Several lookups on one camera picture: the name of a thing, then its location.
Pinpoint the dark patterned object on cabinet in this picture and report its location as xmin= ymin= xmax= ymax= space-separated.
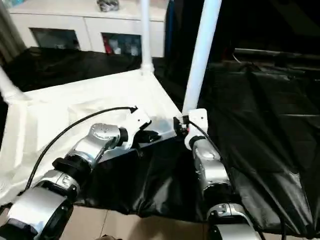
xmin=96 ymin=0 xmax=121 ymax=13

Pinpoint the white plastic table top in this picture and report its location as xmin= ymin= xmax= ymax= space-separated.
xmin=0 ymin=69 xmax=185 ymax=208

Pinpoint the white plastic table leg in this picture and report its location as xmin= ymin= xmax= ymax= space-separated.
xmin=139 ymin=0 xmax=156 ymax=76
xmin=0 ymin=66 xmax=27 ymax=105
xmin=181 ymin=0 xmax=223 ymax=118
xmin=0 ymin=172 xmax=11 ymax=201

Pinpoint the white glass door cabinet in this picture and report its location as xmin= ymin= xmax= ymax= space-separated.
xmin=7 ymin=0 xmax=167 ymax=58

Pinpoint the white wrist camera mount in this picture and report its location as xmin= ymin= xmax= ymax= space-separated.
xmin=126 ymin=106 xmax=153 ymax=148
xmin=184 ymin=108 xmax=209 ymax=151

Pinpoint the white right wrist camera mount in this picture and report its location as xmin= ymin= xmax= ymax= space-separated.
xmin=184 ymin=108 xmax=209 ymax=151

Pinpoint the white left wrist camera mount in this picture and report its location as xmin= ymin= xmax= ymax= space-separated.
xmin=126 ymin=106 xmax=153 ymax=148

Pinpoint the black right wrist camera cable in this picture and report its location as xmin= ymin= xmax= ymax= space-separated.
xmin=188 ymin=119 xmax=288 ymax=240

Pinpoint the grey curtain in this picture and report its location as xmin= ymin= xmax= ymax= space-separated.
xmin=0 ymin=0 xmax=27 ymax=65

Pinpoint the black work surface mat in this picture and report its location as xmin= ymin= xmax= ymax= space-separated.
xmin=0 ymin=46 xmax=320 ymax=237

